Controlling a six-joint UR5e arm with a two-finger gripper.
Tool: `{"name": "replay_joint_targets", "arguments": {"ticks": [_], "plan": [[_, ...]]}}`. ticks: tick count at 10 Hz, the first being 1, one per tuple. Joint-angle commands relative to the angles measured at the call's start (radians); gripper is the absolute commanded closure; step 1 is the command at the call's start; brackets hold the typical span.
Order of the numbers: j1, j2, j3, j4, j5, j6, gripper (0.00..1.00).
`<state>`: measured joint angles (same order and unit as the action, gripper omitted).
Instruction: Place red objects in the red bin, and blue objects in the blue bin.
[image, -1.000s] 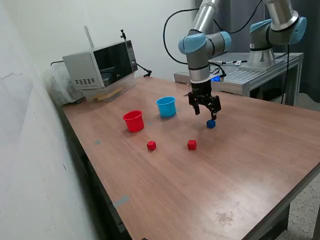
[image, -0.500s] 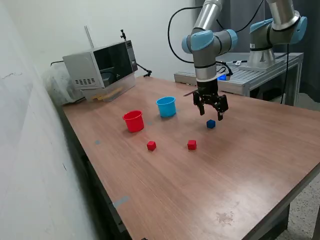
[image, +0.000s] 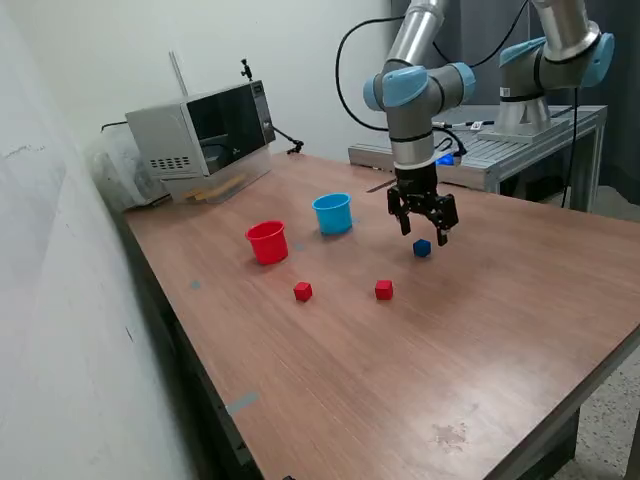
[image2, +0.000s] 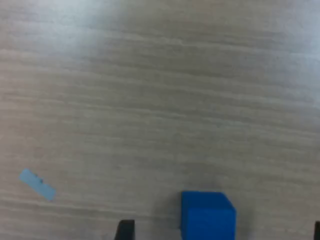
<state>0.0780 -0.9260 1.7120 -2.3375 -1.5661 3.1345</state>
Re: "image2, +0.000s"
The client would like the blue cube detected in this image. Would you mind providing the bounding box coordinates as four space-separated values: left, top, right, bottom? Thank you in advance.
180 190 238 240

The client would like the blue tape mark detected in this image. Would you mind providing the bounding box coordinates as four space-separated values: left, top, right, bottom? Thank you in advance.
18 167 57 202

